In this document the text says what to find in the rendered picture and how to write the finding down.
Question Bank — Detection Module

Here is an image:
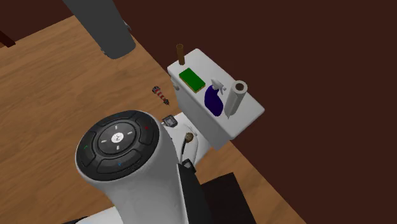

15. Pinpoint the brown brush with black handle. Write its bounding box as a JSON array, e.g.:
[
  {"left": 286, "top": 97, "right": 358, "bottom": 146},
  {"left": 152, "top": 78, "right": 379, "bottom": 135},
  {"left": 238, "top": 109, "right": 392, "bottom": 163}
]
[{"left": 180, "top": 132, "right": 197, "bottom": 162}]

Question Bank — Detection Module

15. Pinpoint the white paper towel roll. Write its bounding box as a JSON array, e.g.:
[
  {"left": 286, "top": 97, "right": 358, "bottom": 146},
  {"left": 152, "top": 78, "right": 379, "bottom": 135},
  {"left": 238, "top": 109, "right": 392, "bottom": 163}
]
[{"left": 223, "top": 80, "right": 249, "bottom": 120}]

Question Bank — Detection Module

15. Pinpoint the brown cylinder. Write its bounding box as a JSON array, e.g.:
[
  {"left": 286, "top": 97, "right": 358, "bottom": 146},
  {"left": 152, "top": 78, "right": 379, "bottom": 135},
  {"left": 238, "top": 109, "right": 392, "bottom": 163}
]
[{"left": 176, "top": 43, "right": 186, "bottom": 66}]

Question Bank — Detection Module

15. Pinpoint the grey rounded column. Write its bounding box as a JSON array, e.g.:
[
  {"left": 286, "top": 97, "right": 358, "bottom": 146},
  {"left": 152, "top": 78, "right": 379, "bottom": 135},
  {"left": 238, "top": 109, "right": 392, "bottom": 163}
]
[{"left": 62, "top": 0, "right": 137, "bottom": 60}]

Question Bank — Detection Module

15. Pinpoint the white toilet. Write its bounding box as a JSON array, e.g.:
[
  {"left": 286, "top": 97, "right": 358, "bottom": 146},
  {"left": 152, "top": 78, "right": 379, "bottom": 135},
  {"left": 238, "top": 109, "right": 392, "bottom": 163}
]
[{"left": 161, "top": 48, "right": 266, "bottom": 169}]

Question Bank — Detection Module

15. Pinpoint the dark blue spray bottle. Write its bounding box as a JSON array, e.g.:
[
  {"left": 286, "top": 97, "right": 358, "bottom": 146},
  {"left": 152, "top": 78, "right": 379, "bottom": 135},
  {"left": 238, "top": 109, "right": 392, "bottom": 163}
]
[{"left": 204, "top": 78, "right": 228, "bottom": 118}]

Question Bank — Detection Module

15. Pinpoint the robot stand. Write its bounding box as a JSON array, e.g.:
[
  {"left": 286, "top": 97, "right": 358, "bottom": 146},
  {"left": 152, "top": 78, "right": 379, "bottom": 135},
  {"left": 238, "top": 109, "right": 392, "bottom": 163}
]
[{"left": 199, "top": 172, "right": 258, "bottom": 224}]

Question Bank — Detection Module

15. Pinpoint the green yellow sponge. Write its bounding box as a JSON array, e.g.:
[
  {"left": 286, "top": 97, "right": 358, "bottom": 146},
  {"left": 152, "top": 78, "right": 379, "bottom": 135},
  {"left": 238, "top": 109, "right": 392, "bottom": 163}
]
[{"left": 178, "top": 67, "right": 207, "bottom": 94}]

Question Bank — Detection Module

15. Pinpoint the red white striped stick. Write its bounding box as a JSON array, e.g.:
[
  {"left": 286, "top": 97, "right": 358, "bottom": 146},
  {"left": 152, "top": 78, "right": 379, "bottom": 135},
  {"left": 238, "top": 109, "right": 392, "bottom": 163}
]
[{"left": 151, "top": 85, "right": 171, "bottom": 106}]

